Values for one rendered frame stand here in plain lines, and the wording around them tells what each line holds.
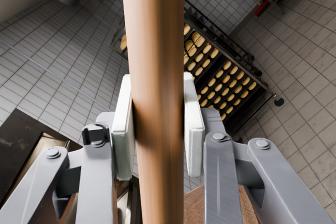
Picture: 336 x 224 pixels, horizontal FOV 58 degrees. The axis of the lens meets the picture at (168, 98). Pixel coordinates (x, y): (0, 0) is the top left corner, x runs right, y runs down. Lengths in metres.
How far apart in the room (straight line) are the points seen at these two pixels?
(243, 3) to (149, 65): 5.26
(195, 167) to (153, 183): 0.05
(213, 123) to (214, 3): 5.14
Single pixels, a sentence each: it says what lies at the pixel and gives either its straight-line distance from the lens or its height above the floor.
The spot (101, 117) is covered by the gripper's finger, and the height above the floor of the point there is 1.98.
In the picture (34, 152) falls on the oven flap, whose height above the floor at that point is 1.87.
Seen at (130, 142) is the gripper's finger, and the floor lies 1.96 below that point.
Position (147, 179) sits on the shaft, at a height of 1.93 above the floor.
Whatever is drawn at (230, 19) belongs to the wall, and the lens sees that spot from 5.40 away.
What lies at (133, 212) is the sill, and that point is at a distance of 2.07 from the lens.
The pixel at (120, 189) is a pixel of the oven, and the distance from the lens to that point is 2.28.
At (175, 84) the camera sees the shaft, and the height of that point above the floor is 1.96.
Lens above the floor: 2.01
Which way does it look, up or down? 19 degrees down
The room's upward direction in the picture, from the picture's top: 55 degrees counter-clockwise
